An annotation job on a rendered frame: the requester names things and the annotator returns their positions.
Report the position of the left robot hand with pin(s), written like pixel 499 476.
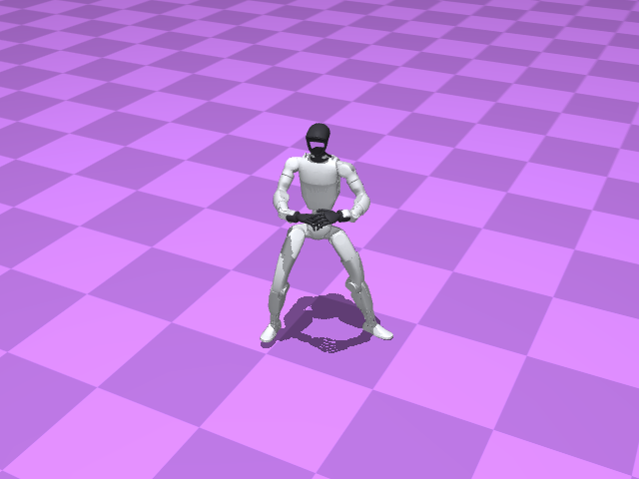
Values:
pixel 330 217

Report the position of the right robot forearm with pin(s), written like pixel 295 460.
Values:
pixel 281 206

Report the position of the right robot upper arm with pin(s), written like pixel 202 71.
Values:
pixel 291 167

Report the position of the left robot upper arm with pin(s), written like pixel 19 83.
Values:
pixel 347 170

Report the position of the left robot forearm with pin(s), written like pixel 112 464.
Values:
pixel 358 209

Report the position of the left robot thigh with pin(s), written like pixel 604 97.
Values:
pixel 349 258

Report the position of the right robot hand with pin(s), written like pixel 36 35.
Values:
pixel 303 218

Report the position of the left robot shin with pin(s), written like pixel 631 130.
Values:
pixel 363 301

